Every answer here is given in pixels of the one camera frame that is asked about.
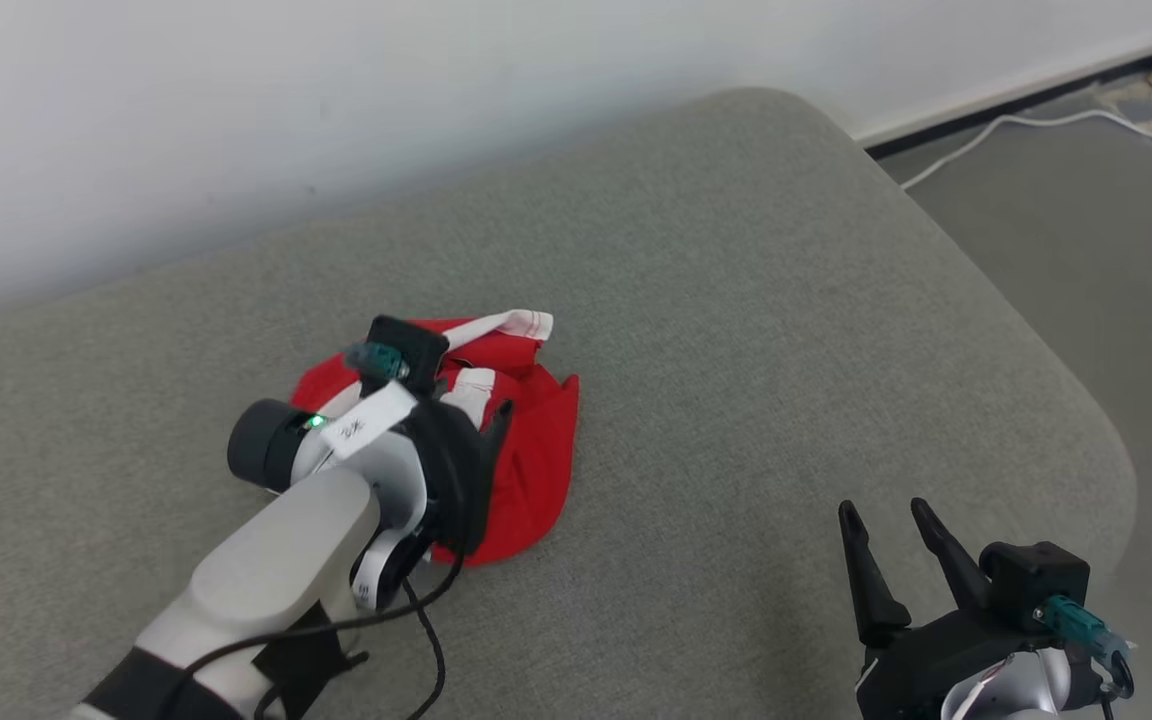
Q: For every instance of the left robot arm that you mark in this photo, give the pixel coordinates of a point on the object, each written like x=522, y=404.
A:
x=276, y=560

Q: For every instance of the red white striped shorts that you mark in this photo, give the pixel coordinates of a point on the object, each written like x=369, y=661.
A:
x=536, y=470

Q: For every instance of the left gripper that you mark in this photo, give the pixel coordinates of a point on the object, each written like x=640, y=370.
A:
x=456, y=480

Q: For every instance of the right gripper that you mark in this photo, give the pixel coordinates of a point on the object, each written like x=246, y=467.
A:
x=916, y=670

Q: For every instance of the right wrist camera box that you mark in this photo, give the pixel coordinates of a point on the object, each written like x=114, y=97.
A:
x=1031, y=580

